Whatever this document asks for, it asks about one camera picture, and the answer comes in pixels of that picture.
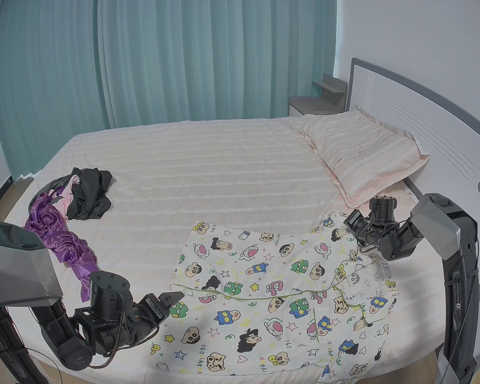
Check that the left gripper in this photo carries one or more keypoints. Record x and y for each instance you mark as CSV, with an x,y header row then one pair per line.
x,y
148,322

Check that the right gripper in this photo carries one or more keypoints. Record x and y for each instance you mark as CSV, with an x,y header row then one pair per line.
x,y
358,225

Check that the white printed pyjama top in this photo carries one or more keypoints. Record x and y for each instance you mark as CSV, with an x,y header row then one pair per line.
x,y
262,300

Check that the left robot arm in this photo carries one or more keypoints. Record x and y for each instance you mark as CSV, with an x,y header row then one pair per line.
x,y
30,270

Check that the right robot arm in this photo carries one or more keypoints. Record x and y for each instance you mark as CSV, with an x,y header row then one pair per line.
x,y
435,225

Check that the bed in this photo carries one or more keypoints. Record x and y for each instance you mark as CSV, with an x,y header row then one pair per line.
x,y
225,168

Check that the pink striped pillow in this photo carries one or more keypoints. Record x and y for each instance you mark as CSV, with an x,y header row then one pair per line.
x,y
363,153

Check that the grey bedside table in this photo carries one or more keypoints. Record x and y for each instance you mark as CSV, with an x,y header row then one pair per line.
x,y
318,103

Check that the black garment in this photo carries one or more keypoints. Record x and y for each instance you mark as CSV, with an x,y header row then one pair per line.
x,y
92,195

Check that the purple garment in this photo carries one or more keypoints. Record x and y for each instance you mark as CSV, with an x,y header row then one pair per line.
x,y
56,232

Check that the pink garment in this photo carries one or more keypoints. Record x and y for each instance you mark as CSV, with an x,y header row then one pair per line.
x,y
65,198

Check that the grey garment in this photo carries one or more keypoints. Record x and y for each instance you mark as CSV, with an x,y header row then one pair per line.
x,y
50,185

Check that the blue-green curtain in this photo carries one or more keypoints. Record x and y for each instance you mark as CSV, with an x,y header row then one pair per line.
x,y
225,56
48,75

